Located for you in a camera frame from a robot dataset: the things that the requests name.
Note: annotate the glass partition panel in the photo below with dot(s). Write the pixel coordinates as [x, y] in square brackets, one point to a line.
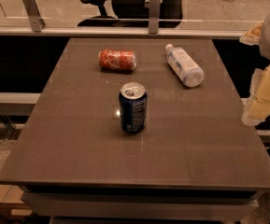
[187, 14]

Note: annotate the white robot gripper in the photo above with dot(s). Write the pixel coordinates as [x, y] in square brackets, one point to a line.
[258, 107]

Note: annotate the blue soda can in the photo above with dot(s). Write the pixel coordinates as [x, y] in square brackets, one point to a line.
[133, 101]

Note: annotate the metal glass bracket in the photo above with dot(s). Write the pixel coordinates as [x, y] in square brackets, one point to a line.
[36, 21]
[154, 14]

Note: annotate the left metal glass bracket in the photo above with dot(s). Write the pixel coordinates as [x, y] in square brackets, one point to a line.
[36, 21]

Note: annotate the clear plastic water bottle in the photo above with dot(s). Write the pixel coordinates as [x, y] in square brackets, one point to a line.
[187, 70]

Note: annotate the red coke can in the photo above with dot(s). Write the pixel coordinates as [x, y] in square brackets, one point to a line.
[124, 60]

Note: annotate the black office chair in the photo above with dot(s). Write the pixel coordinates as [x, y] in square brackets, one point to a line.
[134, 13]

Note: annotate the right metal glass bracket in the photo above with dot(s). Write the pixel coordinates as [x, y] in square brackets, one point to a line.
[154, 14]

